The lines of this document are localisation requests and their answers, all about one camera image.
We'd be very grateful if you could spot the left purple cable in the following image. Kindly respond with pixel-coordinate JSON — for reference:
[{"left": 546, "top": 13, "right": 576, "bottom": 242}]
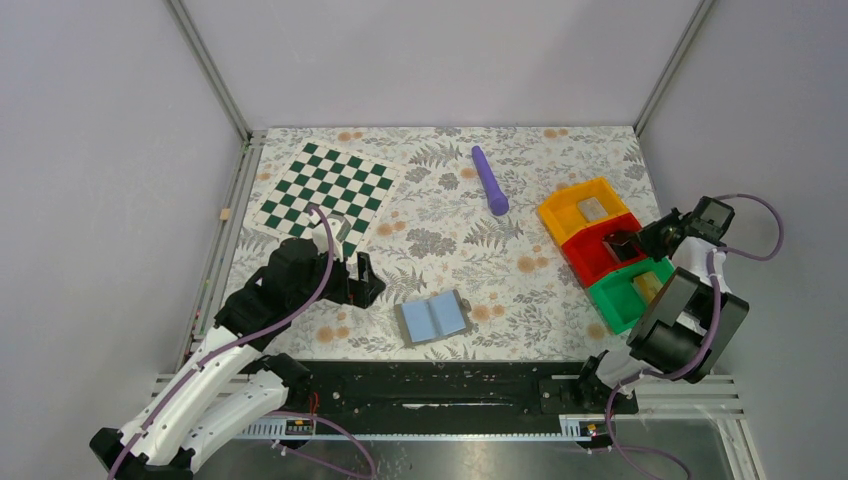
[{"left": 105, "top": 205, "right": 379, "bottom": 480}]

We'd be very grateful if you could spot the yellow item in green bin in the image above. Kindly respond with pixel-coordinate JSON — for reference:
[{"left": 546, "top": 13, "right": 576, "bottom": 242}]
[{"left": 631, "top": 271, "right": 663, "bottom": 305}]

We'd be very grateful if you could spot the floral table mat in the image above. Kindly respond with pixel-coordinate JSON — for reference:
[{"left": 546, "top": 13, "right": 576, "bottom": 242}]
[{"left": 249, "top": 126, "right": 664, "bottom": 361}]

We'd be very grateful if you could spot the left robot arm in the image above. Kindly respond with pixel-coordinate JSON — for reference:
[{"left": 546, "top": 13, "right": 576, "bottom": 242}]
[{"left": 90, "top": 239, "right": 386, "bottom": 479}]

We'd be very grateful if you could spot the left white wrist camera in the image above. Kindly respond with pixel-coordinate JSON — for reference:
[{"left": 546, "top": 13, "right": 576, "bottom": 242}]
[{"left": 309, "top": 213, "right": 350, "bottom": 261}]

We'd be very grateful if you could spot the green bin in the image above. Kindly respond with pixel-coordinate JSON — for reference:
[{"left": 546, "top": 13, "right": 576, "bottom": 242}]
[{"left": 588, "top": 258, "right": 674, "bottom": 334}]

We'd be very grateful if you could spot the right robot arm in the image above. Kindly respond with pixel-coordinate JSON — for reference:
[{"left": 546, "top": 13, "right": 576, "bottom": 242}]
[{"left": 568, "top": 196, "right": 749, "bottom": 412}]

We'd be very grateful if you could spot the yellow bin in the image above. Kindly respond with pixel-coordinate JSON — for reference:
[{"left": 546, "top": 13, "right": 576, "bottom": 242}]
[{"left": 537, "top": 177, "right": 630, "bottom": 246}]

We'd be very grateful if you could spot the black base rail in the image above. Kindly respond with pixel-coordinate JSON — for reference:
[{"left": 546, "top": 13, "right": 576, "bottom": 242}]
[{"left": 286, "top": 360, "right": 639, "bottom": 436}]

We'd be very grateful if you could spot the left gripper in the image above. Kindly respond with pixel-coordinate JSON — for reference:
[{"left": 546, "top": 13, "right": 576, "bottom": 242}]
[{"left": 290, "top": 242, "right": 385, "bottom": 310}]

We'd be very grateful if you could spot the red bin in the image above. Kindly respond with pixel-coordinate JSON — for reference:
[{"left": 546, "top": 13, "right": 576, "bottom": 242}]
[{"left": 561, "top": 213, "right": 647, "bottom": 288}]

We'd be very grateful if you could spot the green white chessboard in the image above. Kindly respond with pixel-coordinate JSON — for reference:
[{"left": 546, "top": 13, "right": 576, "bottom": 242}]
[{"left": 246, "top": 139, "right": 407, "bottom": 258}]

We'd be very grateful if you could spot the purple cylinder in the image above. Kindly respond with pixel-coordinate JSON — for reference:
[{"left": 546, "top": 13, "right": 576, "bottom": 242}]
[{"left": 471, "top": 146, "right": 509, "bottom": 216}]

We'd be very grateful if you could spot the grey card holder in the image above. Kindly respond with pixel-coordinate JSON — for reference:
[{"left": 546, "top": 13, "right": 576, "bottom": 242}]
[{"left": 394, "top": 289, "right": 473, "bottom": 348}]

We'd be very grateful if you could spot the silver item in yellow bin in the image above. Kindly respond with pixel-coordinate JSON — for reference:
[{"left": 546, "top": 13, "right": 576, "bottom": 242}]
[{"left": 577, "top": 197, "right": 608, "bottom": 223}]

